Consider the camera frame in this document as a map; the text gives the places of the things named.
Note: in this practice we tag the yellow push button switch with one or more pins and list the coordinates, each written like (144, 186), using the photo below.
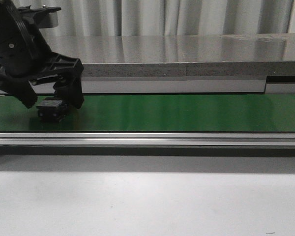
(53, 109)

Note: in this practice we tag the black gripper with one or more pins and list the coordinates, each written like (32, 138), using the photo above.
(26, 58)

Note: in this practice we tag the grey stone slab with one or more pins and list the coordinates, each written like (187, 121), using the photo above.
(182, 55)

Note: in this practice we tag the grey conveyor back rail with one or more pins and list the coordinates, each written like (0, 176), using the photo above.
(189, 84)

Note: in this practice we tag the aluminium conveyor front rail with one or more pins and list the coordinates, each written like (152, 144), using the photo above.
(194, 139)

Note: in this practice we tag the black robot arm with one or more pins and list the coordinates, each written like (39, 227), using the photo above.
(26, 59)

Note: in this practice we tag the grey curtain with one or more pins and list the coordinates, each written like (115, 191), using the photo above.
(168, 17)

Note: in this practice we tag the green conveyor belt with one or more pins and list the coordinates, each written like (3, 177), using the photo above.
(161, 113)

